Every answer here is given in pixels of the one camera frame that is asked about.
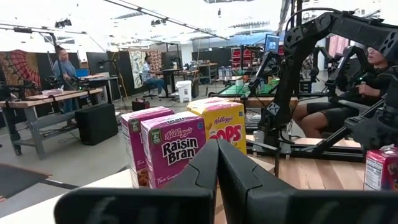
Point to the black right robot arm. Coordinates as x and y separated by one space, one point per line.
289 81

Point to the black box case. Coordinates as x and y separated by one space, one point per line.
96 124

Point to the leaf-pattern hanging fabric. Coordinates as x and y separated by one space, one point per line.
136 68

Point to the green topped table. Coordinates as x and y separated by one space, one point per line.
233 90

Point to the black monitor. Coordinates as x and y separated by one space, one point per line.
98 62

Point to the black desk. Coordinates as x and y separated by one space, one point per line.
174 72

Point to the orange mandala tapestry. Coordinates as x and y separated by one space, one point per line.
18 68

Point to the yellow Corn Pops cereal box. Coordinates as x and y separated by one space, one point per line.
224 127
208 100

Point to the white trash bin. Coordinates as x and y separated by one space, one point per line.
184 91

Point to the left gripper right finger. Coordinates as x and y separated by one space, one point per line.
248 186

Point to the black metal rig frame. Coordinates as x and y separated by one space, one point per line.
311 154

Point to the red-pattern hanging fabric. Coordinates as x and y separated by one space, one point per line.
155 59

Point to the magenta Raisin Bran cereal box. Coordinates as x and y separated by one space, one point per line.
174 146
132 149

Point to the blue lit screen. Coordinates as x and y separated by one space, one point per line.
272 43

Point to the wooden workbench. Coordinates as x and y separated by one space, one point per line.
46 98

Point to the red and black box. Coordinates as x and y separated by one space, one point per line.
140 105

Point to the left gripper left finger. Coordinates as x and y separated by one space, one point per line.
186 186

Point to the red Froot Loops cereal box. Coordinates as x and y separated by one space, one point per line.
377 169

